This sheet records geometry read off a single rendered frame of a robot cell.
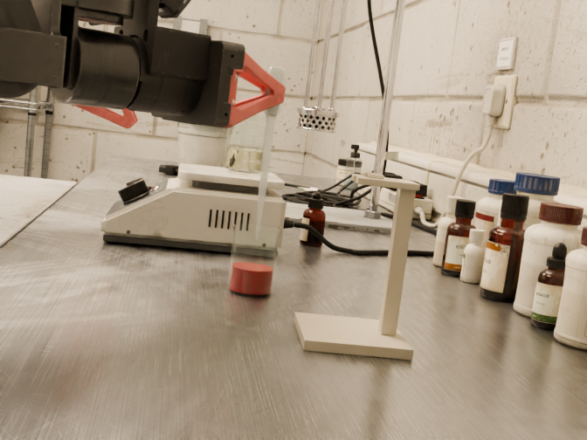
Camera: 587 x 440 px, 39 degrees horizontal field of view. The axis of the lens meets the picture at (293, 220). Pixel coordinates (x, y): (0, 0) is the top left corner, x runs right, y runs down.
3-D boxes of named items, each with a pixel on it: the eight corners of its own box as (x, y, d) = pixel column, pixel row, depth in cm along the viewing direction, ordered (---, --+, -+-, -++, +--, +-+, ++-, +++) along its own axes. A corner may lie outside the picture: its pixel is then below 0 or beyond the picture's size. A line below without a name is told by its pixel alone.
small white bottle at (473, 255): (484, 284, 93) (492, 231, 92) (472, 285, 92) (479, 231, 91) (467, 278, 95) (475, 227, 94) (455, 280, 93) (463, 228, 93)
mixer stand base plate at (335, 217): (209, 216, 122) (210, 209, 121) (205, 199, 141) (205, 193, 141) (404, 235, 126) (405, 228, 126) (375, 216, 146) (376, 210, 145)
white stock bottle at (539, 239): (555, 326, 76) (575, 209, 75) (500, 309, 80) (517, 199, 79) (588, 320, 80) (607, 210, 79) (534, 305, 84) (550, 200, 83)
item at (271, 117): (254, 239, 74) (274, 66, 72) (248, 237, 74) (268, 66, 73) (265, 239, 74) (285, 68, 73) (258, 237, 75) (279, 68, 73)
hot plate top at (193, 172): (176, 178, 90) (177, 170, 90) (178, 169, 102) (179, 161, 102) (285, 189, 92) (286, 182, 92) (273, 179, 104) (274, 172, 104)
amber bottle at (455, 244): (437, 270, 99) (447, 196, 97) (465, 272, 99) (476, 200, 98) (445, 276, 95) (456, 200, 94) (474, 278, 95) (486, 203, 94)
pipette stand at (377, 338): (302, 350, 59) (325, 171, 57) (293, 321, 67) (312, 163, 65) (412, 360, 59) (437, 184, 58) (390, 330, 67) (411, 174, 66)
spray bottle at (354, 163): (349, 189, 195) (355, 144, 193) (340, 187, 198) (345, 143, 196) (362, 189, 197) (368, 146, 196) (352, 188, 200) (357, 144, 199)
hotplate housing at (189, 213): (99, 244, 90) (105, 170, 89) (110, 225, 103) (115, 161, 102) (299, 262, 93) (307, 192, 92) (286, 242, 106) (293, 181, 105)
